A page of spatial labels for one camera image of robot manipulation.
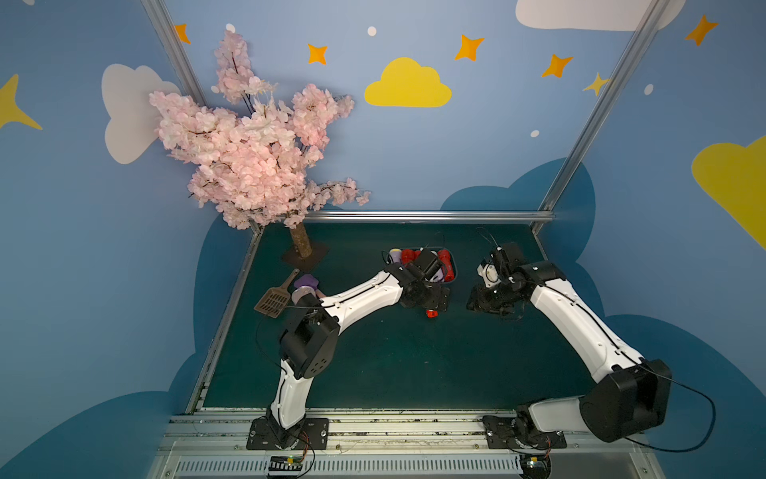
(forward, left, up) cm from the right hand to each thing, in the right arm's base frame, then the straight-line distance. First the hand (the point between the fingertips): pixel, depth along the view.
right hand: (479, 303), depth 82 cm
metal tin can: (+6, +54, -9) cm, 56 cm away
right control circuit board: (-35, -13, -19) cm, 42 cm away
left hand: (+3, +11, -3) cm, 12 cm away
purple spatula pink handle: (+14, +55, -14) cm, 59 cm away
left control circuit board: (-39, +49, -17) cm, 65 cm away
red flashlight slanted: (+20, +6, -8) cm, 22 cm away
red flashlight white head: (+2, +12, -12) cm, 17 cm away
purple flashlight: (+22, +25, -7) cm, 34 cm away
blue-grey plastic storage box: (+25, +10, -8) cm, 28 cm away
